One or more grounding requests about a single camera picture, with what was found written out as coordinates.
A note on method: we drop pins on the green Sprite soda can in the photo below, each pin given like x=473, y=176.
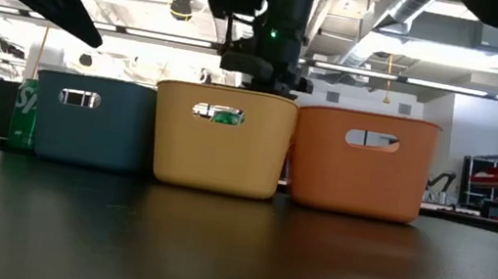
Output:
x=24, y=116
x=227, y=118

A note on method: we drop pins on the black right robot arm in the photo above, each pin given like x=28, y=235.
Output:
x=278, y=10

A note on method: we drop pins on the yellow plastic bin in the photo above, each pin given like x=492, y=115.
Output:
x=218, y=160

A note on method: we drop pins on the horizontal LED light bar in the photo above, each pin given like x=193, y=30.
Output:
x=170, y=37

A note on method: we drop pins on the blue plastic bin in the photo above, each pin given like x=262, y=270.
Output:
x=91, y=136

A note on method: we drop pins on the orange plastic bin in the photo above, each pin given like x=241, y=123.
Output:
x=361, y=181

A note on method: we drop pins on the silver ventilation duct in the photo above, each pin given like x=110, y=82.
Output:
x=407, y=5

